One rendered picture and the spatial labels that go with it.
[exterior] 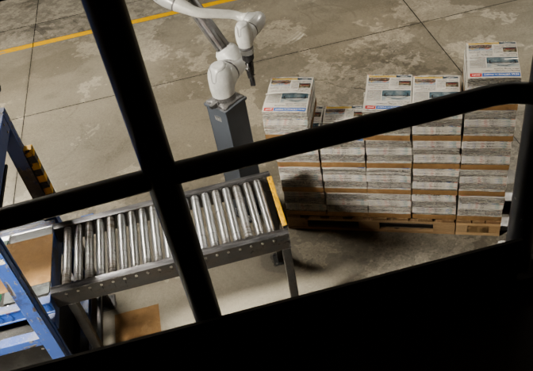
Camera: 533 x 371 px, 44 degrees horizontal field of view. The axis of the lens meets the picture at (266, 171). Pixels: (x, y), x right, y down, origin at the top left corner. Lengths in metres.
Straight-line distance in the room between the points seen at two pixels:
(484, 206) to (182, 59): 3.57
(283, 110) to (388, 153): 0.71
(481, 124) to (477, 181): 0.45
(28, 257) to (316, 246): 1.90
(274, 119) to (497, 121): 1.32
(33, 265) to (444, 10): 4.80
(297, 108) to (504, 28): 3.21
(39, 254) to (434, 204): 2.50
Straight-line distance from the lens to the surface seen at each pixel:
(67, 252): 3.98
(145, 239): 3.85
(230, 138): 4.41
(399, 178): 4.33
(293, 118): 4.09
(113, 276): 3.74
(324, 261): 4.56
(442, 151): 4.18
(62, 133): 6.33
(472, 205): 4.52
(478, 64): 3.97
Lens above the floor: 3.50
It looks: 42 degrees down
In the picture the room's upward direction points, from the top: 11 degrees counter-clockwise
